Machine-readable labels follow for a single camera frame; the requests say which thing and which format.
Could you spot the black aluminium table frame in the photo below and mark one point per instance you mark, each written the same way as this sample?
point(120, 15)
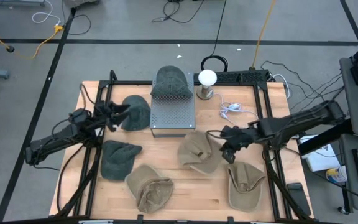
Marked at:
point(129, 82)

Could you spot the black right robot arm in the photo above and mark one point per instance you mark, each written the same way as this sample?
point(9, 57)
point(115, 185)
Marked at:
point(291, 123)

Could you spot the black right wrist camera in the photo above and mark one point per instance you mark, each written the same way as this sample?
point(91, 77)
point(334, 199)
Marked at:
point(242, 133)

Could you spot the dark green fabric cap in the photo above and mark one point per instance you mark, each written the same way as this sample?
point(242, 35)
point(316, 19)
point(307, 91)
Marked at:
point(171, 82)
point(118, 158)
point(137, 115)

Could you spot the black mesh bar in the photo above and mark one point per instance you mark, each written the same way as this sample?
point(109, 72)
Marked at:
point(253, 76)

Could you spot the white canister yellow label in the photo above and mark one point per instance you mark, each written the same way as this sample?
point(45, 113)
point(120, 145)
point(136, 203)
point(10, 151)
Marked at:
point(337, 175)

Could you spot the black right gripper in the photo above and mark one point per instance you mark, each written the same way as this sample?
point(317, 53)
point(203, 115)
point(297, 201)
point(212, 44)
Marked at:
point(230, 155)

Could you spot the black flat device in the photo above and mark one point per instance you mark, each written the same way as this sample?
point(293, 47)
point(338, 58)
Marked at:
point(297, 194)

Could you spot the white lamp brass base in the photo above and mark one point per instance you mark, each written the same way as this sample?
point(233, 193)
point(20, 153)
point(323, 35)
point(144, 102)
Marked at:
point(207, 77)

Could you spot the white box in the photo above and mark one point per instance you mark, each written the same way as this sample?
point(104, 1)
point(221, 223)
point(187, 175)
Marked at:
point(320, 161)

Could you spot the beige fabric cap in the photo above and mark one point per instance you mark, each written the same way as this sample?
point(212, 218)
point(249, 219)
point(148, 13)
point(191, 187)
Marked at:
point(197, 152)
point(149, 189)
point(244, 186)

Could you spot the black floor cap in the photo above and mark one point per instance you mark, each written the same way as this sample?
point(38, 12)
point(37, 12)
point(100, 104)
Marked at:
point(10, 48)

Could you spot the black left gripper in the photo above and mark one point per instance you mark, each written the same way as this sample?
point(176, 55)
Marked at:
point(110, 124)

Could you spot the grey perforated metal stand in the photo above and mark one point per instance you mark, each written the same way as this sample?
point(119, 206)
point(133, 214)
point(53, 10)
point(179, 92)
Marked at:
point(172, 115)

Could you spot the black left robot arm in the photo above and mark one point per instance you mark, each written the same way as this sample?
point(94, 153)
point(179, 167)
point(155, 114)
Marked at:
point(51, 143)

